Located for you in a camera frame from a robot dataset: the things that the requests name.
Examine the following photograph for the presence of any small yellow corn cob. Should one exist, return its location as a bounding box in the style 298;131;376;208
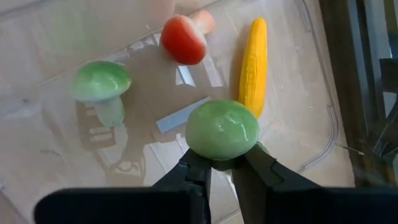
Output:
238;17;269;119

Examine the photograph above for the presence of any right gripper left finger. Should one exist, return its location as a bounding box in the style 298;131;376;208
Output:
33;148;213;224

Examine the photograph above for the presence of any clear plastic bin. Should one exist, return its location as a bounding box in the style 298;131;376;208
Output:
0;0;357;224

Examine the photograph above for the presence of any black aluminium frame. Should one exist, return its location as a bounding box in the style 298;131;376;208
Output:
318;0;398;187

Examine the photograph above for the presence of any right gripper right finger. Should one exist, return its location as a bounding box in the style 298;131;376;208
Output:
231;142;398;224

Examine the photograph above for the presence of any small red mushroom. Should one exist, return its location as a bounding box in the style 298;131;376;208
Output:
160;9;216;66

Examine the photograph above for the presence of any small green mushroom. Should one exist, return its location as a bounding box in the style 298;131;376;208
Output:
70;60;132;128
185;99;261;161

